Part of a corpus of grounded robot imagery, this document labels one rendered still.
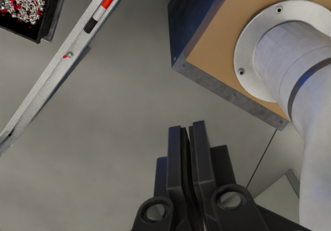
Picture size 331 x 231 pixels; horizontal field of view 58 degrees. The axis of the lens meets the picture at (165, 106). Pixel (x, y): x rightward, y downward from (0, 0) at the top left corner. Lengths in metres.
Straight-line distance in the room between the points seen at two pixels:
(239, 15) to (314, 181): 0.32
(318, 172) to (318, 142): 0.03
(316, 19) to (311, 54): 0.17
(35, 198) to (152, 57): 1.26
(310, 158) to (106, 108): 1.48
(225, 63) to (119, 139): 1.33
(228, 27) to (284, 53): 0.13
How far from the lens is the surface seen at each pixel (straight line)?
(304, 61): 0.42
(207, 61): 0.56
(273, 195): 2.08
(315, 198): 0.32
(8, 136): 0.87
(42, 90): 0.79
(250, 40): 0.55
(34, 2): 0.74
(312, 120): 0.35
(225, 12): 0.54
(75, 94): 1.74
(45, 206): 2.29
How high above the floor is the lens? 1.52
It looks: 64 degrees down
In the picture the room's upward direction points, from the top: 179 degrees clockwise
